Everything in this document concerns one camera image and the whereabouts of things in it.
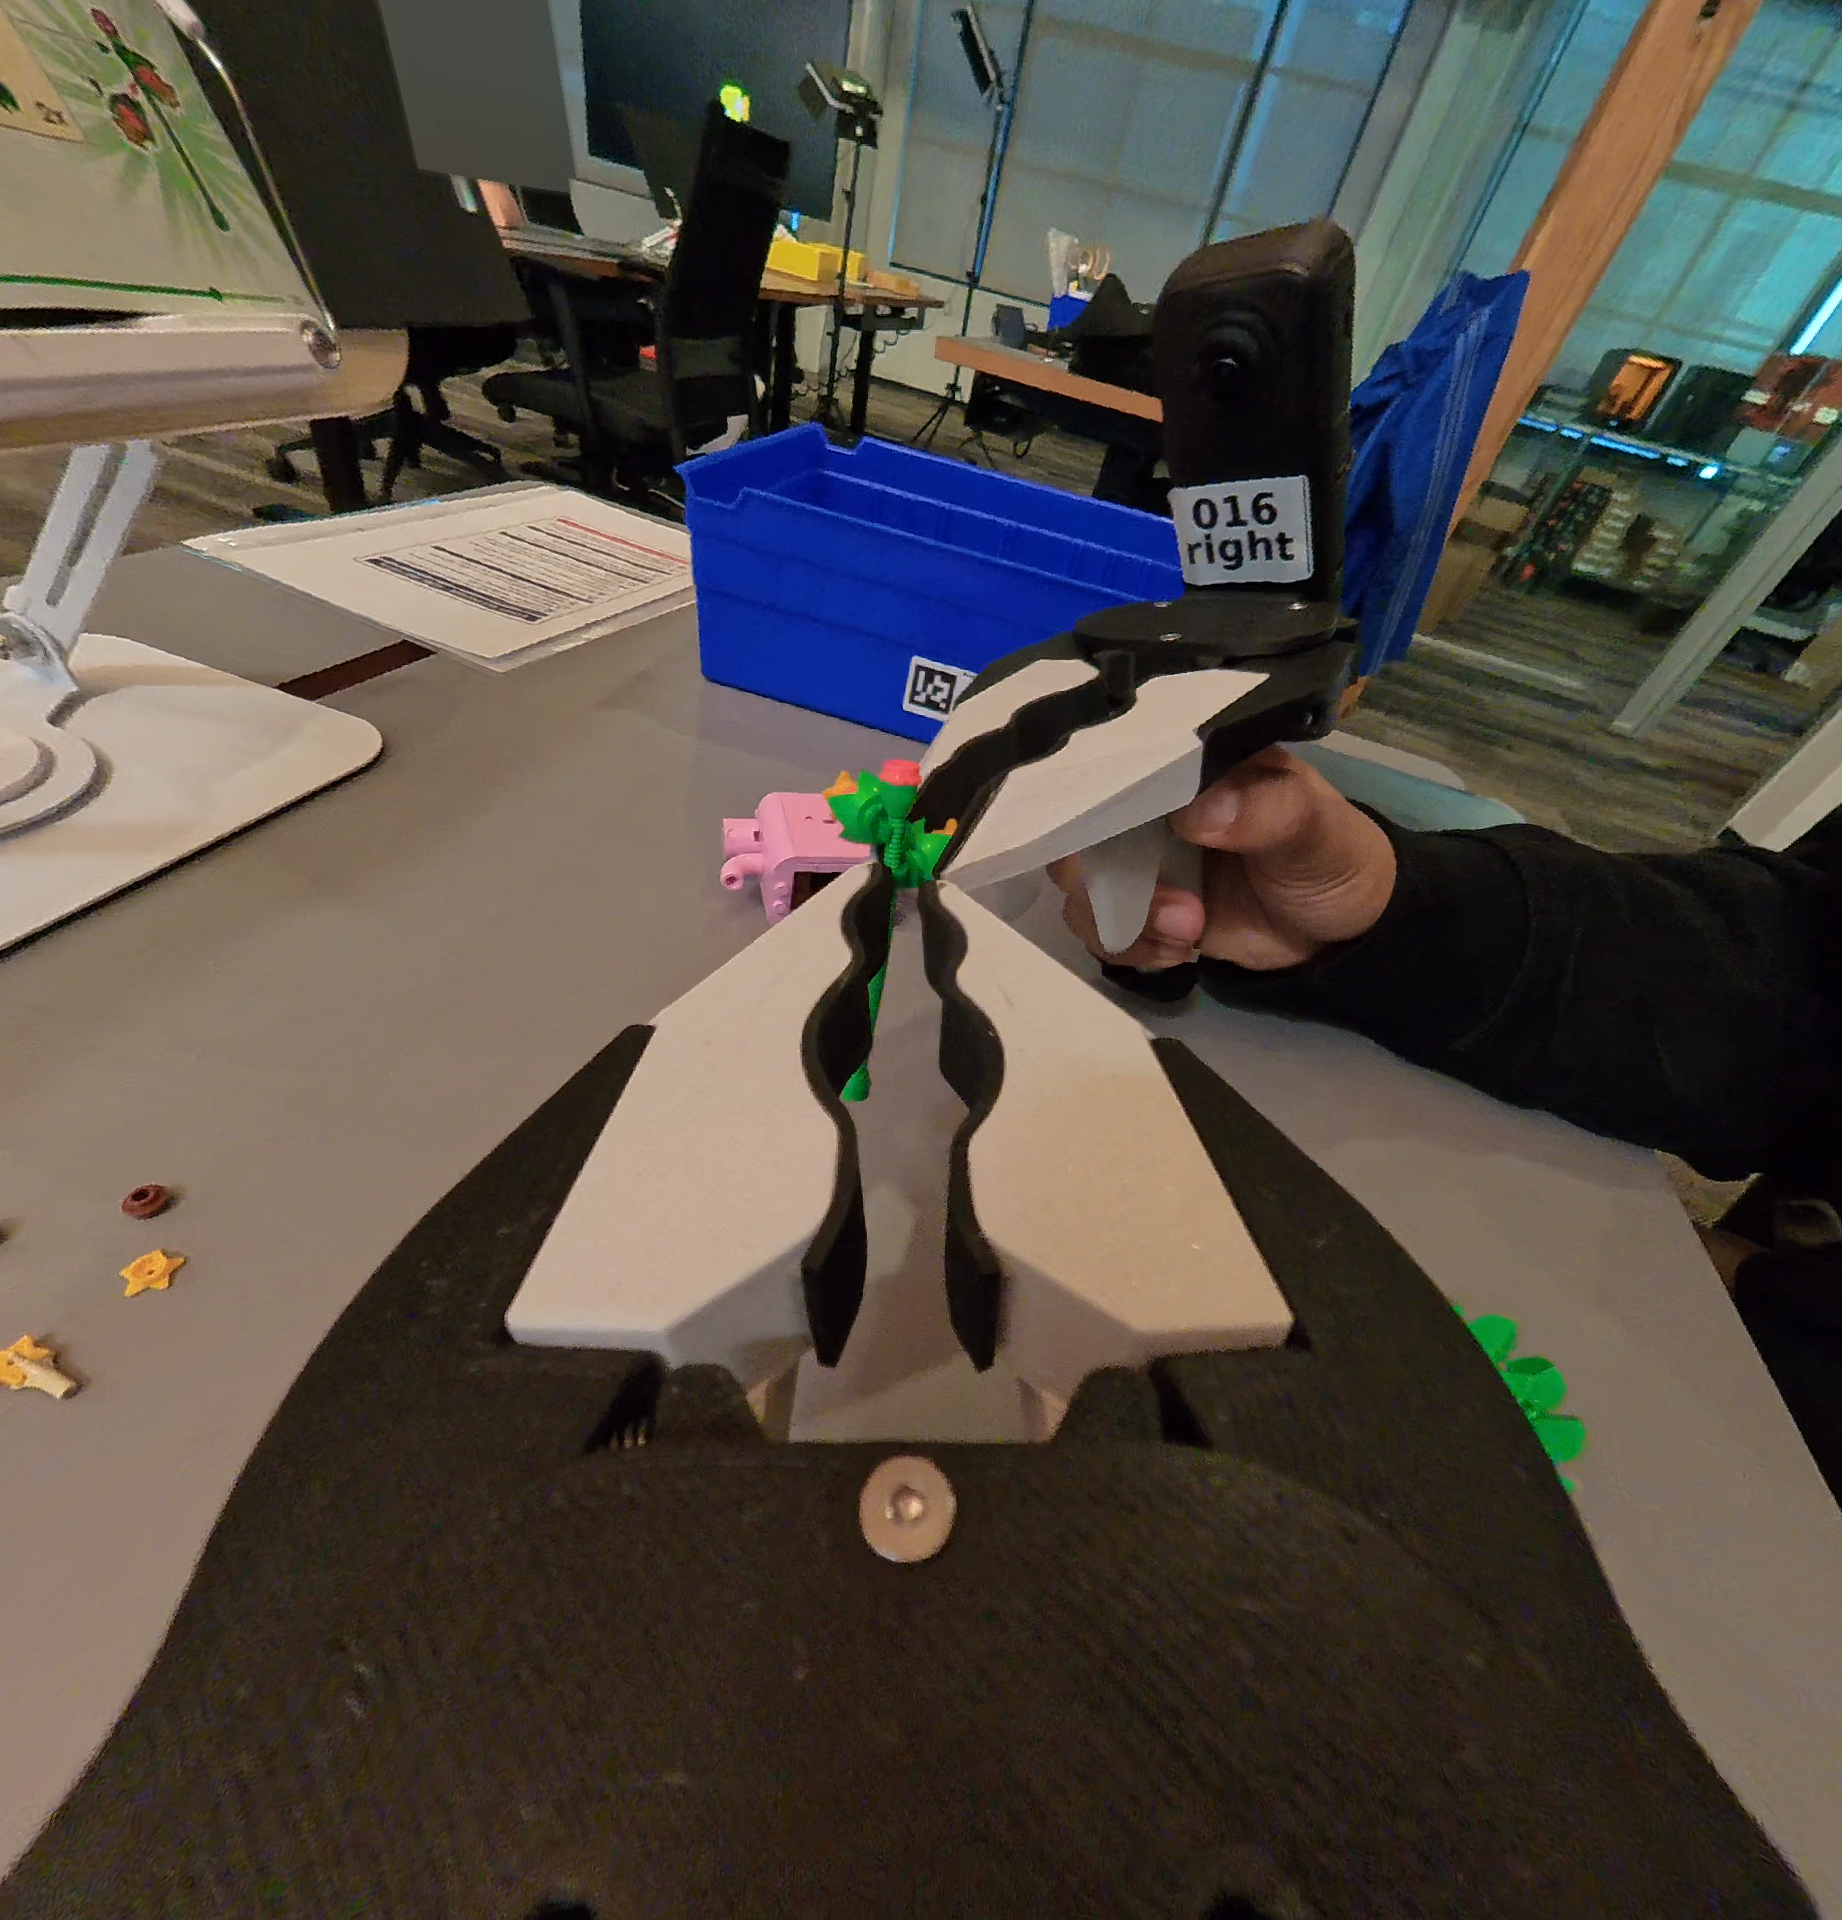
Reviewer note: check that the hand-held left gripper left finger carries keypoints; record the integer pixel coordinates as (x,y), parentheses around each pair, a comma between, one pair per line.
(683,1185)

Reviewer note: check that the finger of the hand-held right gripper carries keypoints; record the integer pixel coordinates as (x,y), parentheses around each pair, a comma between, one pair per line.
(1011,706)
(1116,766)

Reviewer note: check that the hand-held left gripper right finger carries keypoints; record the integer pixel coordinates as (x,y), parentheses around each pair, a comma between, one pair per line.
(1133,1201)

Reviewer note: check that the green flower stem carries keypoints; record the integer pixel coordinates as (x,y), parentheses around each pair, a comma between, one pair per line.
(866,1035)

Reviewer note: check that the pink brick figure pot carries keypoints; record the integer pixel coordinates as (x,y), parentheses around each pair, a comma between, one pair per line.
(778,847)

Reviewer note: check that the person's right forearm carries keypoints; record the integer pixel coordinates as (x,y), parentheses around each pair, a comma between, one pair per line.
(1611,976)

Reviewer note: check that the person's right hand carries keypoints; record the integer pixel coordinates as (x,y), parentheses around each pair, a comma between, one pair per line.
(1297,885)

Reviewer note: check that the blue cloth bag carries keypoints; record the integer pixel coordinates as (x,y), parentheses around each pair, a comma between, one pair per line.
(1417,450)

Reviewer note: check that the blue storage bin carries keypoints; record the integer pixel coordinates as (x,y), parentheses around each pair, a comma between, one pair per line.
(863,601)

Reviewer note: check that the wooden table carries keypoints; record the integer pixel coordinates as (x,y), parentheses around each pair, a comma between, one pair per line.
(1041,376)

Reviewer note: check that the wooden ceiling beam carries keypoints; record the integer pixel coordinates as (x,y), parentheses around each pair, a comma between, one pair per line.
(1597,226)

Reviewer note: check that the black light tripod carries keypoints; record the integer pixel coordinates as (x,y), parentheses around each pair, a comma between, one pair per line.
(853,226)

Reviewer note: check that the green leafy plant piece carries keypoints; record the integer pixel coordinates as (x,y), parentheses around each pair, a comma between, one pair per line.
(1536,1396)

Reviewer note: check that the black office chair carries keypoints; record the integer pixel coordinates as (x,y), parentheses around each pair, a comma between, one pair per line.
(683,345)

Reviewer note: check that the laminated instruction sheet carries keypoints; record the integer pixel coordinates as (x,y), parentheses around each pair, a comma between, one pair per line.
(473,577)

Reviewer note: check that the white book stand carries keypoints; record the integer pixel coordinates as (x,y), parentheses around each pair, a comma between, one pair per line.
(188,751)

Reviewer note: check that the open instruction booklet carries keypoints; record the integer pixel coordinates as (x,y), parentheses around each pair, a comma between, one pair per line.
(98,151)

